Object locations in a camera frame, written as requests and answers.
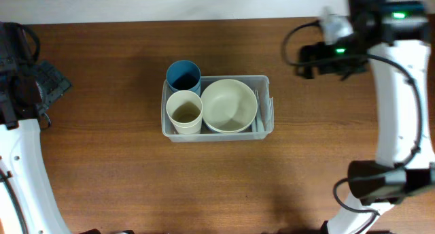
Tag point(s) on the white plastic spoon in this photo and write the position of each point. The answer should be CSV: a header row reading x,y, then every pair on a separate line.
x,y
254,126

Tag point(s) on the cream cup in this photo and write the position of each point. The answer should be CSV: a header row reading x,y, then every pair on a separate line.
x,y
185,109
194,129

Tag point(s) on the white plastic fork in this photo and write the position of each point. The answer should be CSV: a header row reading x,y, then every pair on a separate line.
x,y
259,122

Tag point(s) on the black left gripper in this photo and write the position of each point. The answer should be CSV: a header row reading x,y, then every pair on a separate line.
x,y
52,79

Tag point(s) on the cream bowl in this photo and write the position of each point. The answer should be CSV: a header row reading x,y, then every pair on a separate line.
x,y
226,100
231,126

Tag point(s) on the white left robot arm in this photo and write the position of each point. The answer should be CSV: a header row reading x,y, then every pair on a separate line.
x,y
25,180

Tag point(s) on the clear plastic storage container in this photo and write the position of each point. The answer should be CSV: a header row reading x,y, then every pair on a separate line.
x,y
259,83

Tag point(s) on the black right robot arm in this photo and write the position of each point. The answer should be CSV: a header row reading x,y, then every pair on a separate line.
x,y
393,37

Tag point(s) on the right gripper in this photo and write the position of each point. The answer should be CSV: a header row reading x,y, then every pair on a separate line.
x,y
321,50

